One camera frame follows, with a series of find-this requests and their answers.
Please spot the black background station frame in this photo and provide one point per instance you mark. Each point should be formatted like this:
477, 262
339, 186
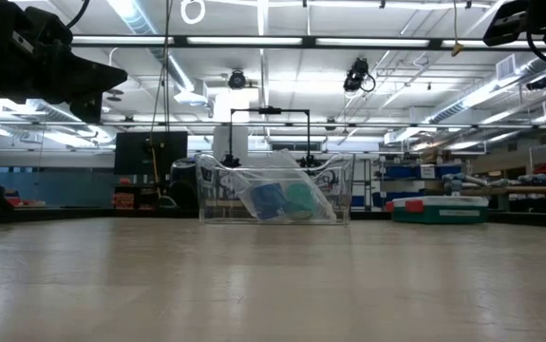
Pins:
270, 110

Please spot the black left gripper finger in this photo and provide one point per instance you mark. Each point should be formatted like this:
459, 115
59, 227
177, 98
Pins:
97, 76

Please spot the black ceiling camera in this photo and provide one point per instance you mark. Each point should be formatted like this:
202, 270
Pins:
237, 80
358, 75
537, 84

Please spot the teal elastic bandage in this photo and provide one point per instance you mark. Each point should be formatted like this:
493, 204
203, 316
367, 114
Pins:
301, 199

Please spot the white ceiling vent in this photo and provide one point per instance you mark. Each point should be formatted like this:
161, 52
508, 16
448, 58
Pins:
506, 68

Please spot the black rounded chair back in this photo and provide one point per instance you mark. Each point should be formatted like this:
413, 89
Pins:
184, 185

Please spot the yellow hanging plug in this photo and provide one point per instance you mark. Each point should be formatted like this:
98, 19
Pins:
457, 48

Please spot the clear plastic bag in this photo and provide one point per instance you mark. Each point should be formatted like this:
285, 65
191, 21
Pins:
277, 176

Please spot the clear plastic bin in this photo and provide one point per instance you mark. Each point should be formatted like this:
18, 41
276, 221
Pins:
215, 199

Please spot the blue bandage roll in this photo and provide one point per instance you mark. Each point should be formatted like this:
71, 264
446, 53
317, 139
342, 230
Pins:
268, 202

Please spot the black aluminium frame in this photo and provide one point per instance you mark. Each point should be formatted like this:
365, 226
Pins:
87, 214

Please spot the blue storage bins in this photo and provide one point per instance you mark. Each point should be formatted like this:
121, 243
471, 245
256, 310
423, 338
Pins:
448, 171

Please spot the overhead light bar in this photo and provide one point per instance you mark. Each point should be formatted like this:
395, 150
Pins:
253, 42

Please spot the black monitor screen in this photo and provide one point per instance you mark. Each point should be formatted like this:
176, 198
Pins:
135, 152

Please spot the silver ventilation duct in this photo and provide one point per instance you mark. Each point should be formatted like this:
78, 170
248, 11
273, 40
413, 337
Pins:
491, 90

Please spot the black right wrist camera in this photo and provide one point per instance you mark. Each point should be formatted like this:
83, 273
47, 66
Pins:
505, 24

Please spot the wooden workbench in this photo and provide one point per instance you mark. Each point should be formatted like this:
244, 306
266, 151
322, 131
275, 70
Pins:
538, 190

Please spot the orange storage boxes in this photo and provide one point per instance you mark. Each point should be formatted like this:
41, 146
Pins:
123, 200

